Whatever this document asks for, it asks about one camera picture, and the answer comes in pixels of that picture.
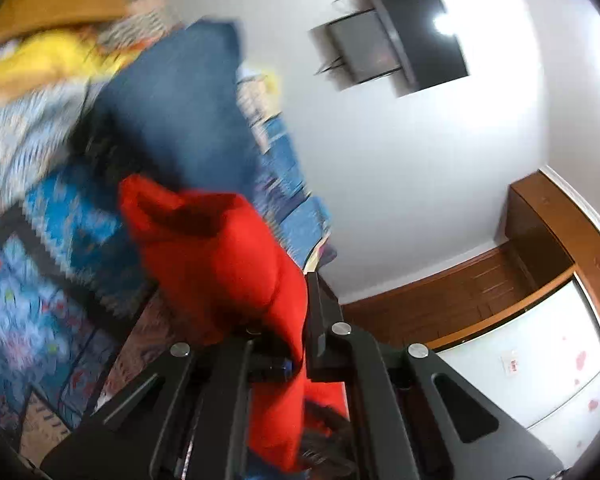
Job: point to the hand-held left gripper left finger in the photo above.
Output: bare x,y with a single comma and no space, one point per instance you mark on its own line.
230,385

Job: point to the wall-mounted television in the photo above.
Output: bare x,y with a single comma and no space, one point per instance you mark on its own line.
420,30

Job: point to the blue patterned quilt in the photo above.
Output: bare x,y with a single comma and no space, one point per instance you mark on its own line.
55,285

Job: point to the yellow cloth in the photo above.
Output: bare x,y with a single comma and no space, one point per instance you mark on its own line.
45,60

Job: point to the dark blue garment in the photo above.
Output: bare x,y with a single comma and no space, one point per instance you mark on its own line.
180,110

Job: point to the red zip-neck sweater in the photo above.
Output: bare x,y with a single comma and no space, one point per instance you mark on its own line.
220,250

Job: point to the grey wall-mounted box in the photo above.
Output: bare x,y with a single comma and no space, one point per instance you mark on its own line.
360,50

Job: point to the dark patterned knit cloth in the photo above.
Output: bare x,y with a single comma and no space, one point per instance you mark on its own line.
97,150

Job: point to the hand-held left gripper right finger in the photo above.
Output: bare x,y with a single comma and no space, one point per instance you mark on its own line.
320,320

